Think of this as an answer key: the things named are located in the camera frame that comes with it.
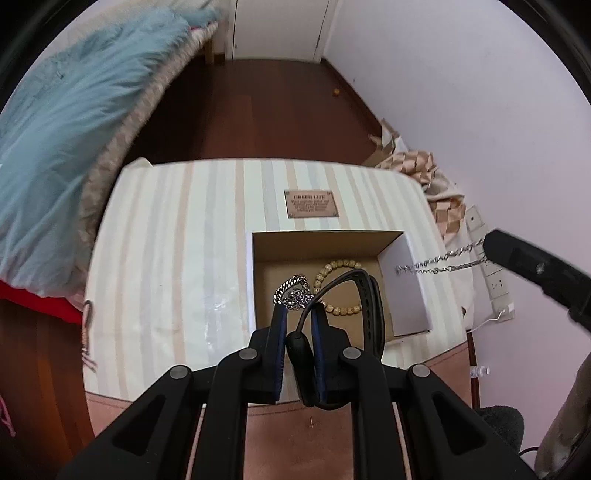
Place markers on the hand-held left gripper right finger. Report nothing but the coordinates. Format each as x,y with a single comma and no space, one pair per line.
318,360

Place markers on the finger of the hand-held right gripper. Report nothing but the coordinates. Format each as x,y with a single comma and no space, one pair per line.
531,265

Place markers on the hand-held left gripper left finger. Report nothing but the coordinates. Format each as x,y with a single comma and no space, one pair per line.
279,355

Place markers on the black wristband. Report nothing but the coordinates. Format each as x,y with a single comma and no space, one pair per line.
371,300

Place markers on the cardboard jewelry box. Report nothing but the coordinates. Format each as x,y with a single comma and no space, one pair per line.
323,251

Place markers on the white power strip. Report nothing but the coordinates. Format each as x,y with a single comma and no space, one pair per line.
494,281

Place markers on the small white bottle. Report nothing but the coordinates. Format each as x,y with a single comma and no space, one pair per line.
480,371

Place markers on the checked tote bag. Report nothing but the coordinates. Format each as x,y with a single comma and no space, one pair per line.
418,164

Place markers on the brown label patch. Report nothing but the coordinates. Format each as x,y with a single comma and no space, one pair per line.
310,203

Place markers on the grey fluffy cushion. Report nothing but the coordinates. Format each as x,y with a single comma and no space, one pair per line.
503,427

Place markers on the brown paper bag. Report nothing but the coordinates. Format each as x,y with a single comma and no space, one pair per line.
387,138

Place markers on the red cloth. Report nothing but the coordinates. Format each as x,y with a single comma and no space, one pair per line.
41,302

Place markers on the beige woven mattress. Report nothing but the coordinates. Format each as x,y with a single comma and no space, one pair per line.
131,120

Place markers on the light blue blanket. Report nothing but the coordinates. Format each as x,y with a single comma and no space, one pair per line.
69,129

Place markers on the white door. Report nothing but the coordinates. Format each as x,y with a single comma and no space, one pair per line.
277,27

